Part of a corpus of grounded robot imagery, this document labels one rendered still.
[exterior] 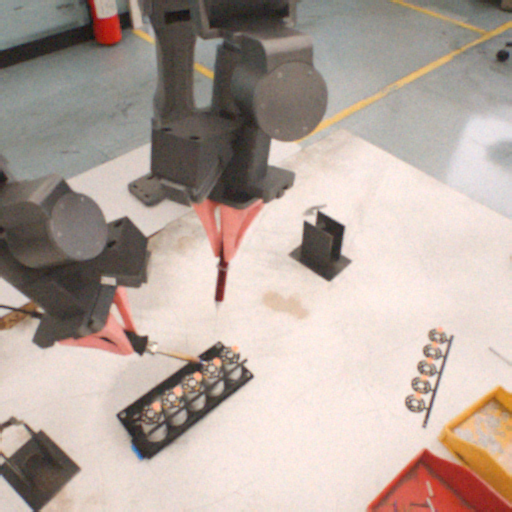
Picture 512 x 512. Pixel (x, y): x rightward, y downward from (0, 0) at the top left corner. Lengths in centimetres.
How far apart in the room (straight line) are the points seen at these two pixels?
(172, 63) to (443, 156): 182
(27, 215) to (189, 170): 13
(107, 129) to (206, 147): 219
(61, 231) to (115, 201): 51
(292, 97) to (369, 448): 42
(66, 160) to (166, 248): 162
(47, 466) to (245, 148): 42
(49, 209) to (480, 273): 64
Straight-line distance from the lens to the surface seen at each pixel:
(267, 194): 45
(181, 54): 75
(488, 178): 238
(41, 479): 67
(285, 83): 38
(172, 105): 82
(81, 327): 51
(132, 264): 47
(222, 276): 54
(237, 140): 45
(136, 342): 60
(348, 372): 70
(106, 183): 99
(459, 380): 73
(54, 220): 43
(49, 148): 252
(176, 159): 40
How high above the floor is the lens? 134
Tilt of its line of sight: 47 degrees down
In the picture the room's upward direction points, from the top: straight up
